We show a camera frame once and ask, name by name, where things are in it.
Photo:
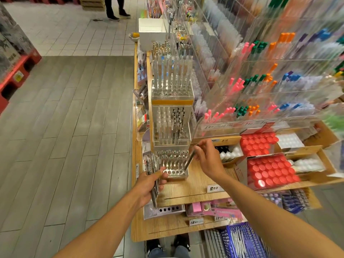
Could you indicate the person's left hand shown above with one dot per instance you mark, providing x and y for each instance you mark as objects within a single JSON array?
[{"x": 148, "y": 188}]

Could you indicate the person's right hand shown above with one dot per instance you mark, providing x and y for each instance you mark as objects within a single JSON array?
[{"x": 210, "y": 161}]

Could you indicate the clear pen bundle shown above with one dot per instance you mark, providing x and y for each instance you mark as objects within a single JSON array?
[{"x": 155, "y": 198}]

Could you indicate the single silver pen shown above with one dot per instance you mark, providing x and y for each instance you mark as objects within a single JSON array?
[{"x": 189, "y": 160}]

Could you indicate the large tiered acrylic pen rack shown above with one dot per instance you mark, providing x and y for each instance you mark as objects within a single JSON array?
[{"x": 231, "y": 125}]

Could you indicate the clear acrylic pen display tower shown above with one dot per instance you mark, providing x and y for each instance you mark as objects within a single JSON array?
[{"x": 172, "y": 100}]

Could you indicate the blue shopping basket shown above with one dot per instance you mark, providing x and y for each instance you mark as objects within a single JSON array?
[{"x": 244, "y": 236}]

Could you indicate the person's left forearm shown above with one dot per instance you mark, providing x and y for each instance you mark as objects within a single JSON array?
[{"x": 99, "y": 231}]

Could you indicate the person's right forearm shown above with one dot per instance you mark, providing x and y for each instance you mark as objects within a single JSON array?
[{"x": 279, "y": 217}]

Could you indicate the cardboard box of white glue sticks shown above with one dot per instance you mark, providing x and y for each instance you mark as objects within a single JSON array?
[
  {"x": 234, "y": 152},
  {"x": 290, "y": 141},
  {"x": 309, "y": 165}
]

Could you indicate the wooden glue display stand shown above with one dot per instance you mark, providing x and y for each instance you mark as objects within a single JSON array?
[{"x": 183, "y": 190}]

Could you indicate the person's left shoe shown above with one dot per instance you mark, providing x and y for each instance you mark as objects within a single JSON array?
[{"x": 155, "y": 245}]

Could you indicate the person's shoe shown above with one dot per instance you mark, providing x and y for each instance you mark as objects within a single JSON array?
[
  {"x": 155, "y": 245},
  {"x": 181, "y": 243}
]

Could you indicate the person's right shoe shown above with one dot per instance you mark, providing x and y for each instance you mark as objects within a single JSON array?
[{"x": 181, "y": 243}]

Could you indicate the white square box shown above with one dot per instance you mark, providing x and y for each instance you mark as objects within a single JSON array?
[{"x": 153, "y": 29}]

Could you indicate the small translucent plastic organiser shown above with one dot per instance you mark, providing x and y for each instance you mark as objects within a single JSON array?
[{"x": 164, "y": 211}]

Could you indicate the tray of red-capped glue sticks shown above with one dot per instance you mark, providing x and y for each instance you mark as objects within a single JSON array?
[
  {"x": 259, "y": 144},
  {"x": 271, "y": 172}
]

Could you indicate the row of hanging stationery packets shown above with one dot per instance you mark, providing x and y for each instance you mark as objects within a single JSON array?
[{"x": 141, "y": 104}]

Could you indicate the blue yellow stationery packets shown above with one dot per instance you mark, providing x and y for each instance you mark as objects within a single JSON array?
[{"x": 290, "y": 200}]

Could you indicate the red low goods shelf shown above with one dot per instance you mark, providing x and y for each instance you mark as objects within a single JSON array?
[
  {"x": 43, "y": 0},
  {"x": 21, "y": 69}
]

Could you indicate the green arrow floor sticker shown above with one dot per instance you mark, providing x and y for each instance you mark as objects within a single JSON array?
[{"x": 100, "y": 19}]

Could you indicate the row of black white boxes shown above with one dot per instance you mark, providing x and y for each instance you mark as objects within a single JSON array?
[{"x": 13, "y": 40}]

